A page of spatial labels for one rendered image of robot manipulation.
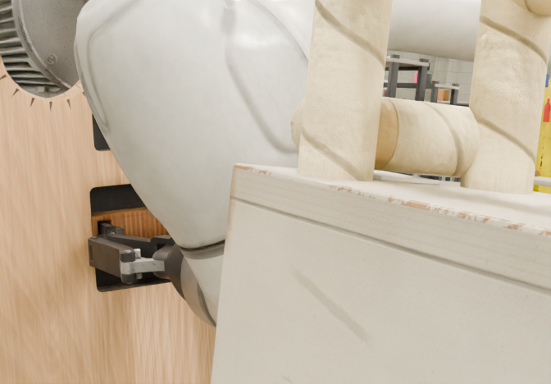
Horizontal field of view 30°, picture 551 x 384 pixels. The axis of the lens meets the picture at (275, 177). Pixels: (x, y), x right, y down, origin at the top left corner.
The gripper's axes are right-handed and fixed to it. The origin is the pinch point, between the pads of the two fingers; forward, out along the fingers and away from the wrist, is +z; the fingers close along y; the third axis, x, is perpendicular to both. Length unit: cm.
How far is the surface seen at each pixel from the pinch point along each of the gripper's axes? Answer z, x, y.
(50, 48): 31.4, 18.6, -0.1
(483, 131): -56, 13, -3
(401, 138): -56, 13, -7
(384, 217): -64, 11, -13
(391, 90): 527, -11, 362
